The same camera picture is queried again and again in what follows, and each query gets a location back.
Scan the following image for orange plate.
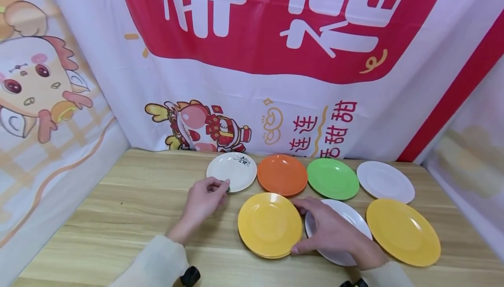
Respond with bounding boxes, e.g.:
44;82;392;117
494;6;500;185
257;154;308;197

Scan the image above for green plate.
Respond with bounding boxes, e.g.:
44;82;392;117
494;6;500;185
307;158;360;201

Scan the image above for person's right hand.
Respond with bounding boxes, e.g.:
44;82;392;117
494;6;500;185
290;196;389;271

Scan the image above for yellow plate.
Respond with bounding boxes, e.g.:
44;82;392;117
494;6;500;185
366;198;441;267
237;192;304;260

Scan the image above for person's left hand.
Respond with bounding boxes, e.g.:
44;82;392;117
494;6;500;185
172;176;231;240

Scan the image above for white plate with black print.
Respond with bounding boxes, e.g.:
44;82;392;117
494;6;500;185
206;152;258;193

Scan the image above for plain white plate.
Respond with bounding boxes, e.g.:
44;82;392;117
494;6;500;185
304;199;374;267
357;161;416;204

